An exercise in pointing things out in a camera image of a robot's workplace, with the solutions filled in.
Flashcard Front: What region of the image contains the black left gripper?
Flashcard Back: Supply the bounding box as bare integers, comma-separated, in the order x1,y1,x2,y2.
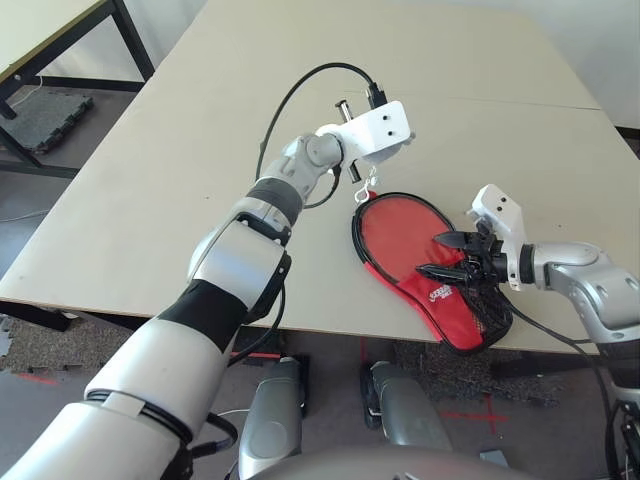
332,98,363,185

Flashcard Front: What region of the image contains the brown speckled floor mat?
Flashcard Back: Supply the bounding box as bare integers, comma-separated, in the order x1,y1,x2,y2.
0,312,141,374

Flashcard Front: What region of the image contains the beige side table black frame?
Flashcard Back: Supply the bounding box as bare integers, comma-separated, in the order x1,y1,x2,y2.
0,0,155,180

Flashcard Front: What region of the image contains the grey robot leg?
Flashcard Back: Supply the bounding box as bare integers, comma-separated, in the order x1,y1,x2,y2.
360,360,454,451
238,353,311,476

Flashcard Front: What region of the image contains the small grey floor box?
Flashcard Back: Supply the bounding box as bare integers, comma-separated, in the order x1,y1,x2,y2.
479,449,511,469

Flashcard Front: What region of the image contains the grey robot left leg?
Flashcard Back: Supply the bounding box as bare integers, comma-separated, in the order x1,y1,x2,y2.
238,353,311,476

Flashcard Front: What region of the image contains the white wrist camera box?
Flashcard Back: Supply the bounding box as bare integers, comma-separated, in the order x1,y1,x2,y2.
466,183,526,292
327,99,417,165

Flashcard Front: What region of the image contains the dark grey foam floor mat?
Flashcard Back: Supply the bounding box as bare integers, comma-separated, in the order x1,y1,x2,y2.
9,89,96,155

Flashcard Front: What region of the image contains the grey robot torso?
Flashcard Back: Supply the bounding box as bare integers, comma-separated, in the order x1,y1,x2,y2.
239,444,531,480

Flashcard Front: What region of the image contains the dark speckled floor mat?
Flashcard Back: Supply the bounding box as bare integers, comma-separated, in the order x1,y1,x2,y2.
394,339,561,409

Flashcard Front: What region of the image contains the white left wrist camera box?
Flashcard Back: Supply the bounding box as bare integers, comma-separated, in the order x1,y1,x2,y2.
327,99,417,165

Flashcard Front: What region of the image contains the red black paddle case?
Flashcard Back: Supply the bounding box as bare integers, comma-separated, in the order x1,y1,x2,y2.
351,189,516,357

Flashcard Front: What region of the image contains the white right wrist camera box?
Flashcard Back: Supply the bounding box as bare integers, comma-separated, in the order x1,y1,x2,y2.
466,183,526,292

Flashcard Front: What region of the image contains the grey robot right leg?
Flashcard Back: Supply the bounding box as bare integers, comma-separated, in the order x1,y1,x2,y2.
360,360,454,451

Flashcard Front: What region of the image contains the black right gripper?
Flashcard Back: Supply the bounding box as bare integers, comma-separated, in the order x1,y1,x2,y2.
413,229,507,292

